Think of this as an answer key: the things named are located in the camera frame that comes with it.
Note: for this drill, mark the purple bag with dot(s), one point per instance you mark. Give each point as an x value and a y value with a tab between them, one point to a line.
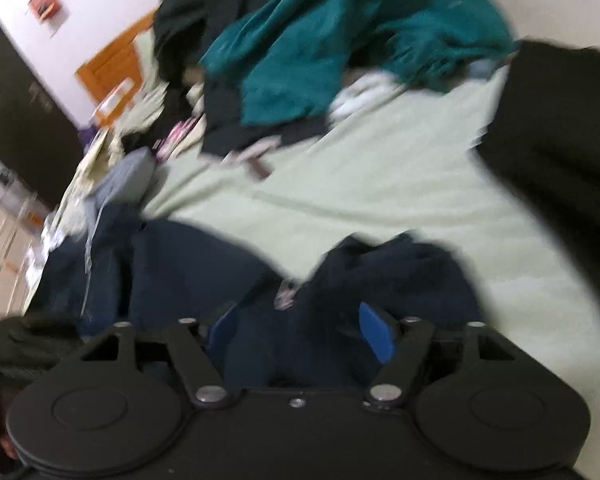
90	135

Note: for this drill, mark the white drawer cabinet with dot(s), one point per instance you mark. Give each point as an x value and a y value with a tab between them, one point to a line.
0	240

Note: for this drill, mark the black jacket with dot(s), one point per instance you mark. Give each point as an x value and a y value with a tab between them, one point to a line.
190	15

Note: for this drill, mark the dark navy garment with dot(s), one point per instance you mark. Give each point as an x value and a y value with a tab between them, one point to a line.
260	125

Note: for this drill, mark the navy blue zip hoodie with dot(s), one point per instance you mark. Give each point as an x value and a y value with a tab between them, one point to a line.
180	270

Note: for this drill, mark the red wall fire alarm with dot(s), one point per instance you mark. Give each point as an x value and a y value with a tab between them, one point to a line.
43	4

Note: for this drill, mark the dark cloth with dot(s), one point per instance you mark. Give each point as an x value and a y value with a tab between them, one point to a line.
555	135

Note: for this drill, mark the white cloth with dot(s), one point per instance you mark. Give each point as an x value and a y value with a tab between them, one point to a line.
360	97

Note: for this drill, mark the pink patterned cloth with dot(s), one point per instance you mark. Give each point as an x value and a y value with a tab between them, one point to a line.
177	135

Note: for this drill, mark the beige crumpled cloth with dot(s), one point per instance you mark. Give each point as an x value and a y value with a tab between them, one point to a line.
87	165

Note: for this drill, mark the teal garment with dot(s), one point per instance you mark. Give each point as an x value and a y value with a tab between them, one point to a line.
300	35

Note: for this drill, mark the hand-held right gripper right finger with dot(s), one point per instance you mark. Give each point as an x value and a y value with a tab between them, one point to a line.
377	332

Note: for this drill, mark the white orange-trimmed container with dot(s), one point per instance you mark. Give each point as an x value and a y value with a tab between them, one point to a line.
112	100

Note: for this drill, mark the wooden headboard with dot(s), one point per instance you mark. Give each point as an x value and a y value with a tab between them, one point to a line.
115	65

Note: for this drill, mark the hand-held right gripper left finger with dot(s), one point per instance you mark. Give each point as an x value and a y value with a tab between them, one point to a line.
216	335

